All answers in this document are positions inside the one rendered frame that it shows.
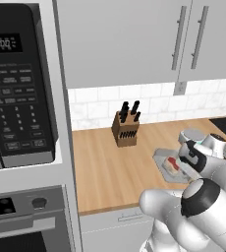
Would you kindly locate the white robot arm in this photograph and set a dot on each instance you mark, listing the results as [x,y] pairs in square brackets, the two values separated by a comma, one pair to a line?
[200,210]

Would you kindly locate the white drawer front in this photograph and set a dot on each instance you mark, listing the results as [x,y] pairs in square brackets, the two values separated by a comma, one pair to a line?
[111,234]

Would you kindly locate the red steak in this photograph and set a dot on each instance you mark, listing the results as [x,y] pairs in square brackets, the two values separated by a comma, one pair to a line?
[172,163]

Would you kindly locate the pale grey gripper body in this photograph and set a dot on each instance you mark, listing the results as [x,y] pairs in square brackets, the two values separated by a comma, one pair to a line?
[191,136]

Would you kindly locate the wide grey cupboard door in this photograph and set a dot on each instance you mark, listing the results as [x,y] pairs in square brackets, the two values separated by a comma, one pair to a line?
[118,39]

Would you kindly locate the black microwave oven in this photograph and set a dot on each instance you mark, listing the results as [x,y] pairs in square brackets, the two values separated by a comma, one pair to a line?
[16,98]

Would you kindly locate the black oven knob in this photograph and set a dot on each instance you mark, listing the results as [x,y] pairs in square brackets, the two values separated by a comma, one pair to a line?
[39,202]

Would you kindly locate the narrow grey cupboard door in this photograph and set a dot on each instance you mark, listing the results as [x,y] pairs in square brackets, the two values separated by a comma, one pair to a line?
[219,36]

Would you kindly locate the wooden knife block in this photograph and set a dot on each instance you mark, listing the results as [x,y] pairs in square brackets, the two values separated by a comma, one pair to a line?
[124,131]

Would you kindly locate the stainless steel oven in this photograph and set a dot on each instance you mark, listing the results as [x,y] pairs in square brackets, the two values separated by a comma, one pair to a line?
[26,226]

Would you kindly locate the grey meat container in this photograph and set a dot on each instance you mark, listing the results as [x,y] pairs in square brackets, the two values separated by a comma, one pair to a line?
[162,157]

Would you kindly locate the grey wall outlet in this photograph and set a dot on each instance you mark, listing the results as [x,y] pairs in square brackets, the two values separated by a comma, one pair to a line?
[180,88]

